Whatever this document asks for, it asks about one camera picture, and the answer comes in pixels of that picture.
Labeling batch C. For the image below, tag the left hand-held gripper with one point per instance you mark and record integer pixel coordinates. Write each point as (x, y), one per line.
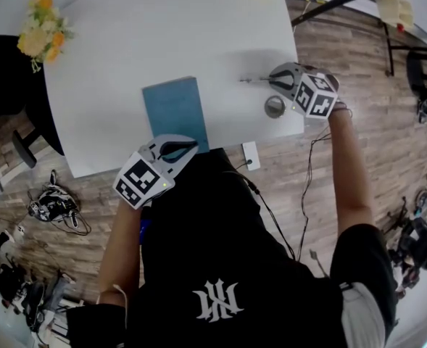
(138, 180)

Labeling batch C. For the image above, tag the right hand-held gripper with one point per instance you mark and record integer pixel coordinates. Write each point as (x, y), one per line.
(316, 98)

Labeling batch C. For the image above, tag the silver black pen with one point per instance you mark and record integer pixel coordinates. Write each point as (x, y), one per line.
(253, 80)

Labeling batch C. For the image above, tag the blue notebook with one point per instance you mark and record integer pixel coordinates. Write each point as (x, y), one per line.
(175, 111)

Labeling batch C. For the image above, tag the person's right forearm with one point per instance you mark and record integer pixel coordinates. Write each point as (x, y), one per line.
(351, 172)

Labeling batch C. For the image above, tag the person's left forearm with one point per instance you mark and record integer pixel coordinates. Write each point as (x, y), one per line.
(122, 245)

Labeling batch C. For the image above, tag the black office chair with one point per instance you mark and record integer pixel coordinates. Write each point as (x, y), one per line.
(3, 85)

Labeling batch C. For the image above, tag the white power strip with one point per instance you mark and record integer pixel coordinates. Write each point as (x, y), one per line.
(251, 152)

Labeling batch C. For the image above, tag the black waist device blue screen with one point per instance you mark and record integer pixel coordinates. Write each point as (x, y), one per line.
(145, 230)

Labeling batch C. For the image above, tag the person's black t-shirt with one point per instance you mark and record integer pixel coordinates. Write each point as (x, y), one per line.
(206, 238)

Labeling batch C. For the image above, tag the cream whiteboard eraser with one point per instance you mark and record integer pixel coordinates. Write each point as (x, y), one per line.
(394, 9)

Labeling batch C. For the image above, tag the black visitor chair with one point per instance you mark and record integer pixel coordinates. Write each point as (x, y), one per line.
(421, 71)

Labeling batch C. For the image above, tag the yellow orange flower bouquet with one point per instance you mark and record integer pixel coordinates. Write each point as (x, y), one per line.
(39, 42)

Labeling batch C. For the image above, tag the pile of black tripods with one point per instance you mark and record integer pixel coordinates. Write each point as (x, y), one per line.
(419, 241)

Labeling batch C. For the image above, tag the heap of black equipment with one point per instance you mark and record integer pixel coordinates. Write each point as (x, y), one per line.
(13, 285)

